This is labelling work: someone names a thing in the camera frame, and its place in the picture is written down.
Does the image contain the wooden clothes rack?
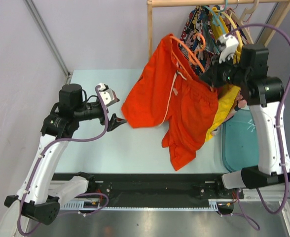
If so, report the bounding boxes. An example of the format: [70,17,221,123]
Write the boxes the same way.
[147,0,290,57]

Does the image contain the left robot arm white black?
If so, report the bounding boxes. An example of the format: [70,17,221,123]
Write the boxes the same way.
[4,83,126,225]

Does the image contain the pink patterned shorts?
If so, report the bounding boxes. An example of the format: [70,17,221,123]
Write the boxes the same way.
[224,11,247,122]

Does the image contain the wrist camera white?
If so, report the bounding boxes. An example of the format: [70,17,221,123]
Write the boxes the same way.
[96,83,120,107]
[218,34,239,64]

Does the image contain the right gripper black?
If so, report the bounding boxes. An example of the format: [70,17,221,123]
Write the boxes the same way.
[200,53,249,88]

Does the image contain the aluminium corner post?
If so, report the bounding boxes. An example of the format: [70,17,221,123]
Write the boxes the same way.
[23,0,72,95]

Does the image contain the teal plastic hanger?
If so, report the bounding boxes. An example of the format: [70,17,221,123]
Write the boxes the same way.
[204,0,231,55]

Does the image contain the yellow shorts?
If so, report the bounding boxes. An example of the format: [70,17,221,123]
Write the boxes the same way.
[205,15,240,142]

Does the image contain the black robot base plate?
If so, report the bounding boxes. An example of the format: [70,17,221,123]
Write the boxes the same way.
[51,173,244,214]

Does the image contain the orange shorts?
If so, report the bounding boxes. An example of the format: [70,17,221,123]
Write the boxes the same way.
[121,34,218,171]

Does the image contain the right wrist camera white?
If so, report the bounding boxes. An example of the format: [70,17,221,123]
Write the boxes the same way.
[218,34,239,64]

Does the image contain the teal plastic basket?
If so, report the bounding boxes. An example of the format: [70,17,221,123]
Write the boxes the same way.
[222,109,259,172]

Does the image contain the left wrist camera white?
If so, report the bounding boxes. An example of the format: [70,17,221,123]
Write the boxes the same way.
[96,83,120,107]

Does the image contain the comic print shorts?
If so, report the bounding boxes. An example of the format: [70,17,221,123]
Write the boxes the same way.
[180,6,220,69]

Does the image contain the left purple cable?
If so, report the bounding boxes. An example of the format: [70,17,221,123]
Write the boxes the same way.
[17,85,110,235]

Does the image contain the yellow plastic hanger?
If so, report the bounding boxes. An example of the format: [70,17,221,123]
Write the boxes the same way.
[219,11,243,48]

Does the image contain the white cable duct strip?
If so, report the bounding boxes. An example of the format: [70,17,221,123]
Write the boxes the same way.
[60,200,218,212]

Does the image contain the aluminium frame rail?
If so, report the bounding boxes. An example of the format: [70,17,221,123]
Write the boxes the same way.
[242,184,285,202]

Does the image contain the orange plastic hanger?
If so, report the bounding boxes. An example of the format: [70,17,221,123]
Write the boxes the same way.
[170,33,206,73]

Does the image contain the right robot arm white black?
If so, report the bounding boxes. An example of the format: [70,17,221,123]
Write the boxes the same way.
[200,44,290,198]

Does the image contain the beige plastic hanger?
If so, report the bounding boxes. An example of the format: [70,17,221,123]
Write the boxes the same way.
[227,0,259,44]

